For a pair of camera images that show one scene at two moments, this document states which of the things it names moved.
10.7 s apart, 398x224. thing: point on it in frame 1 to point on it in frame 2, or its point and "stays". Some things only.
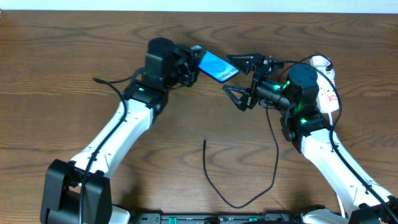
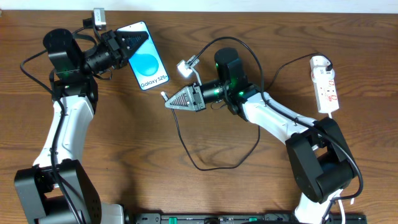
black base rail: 267,218 stays
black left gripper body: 189,66 to 115,48
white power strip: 328,95 stays
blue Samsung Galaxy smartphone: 222,70 to 146,62
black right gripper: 255,84 to 198,97
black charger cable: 329,68 to 253,154
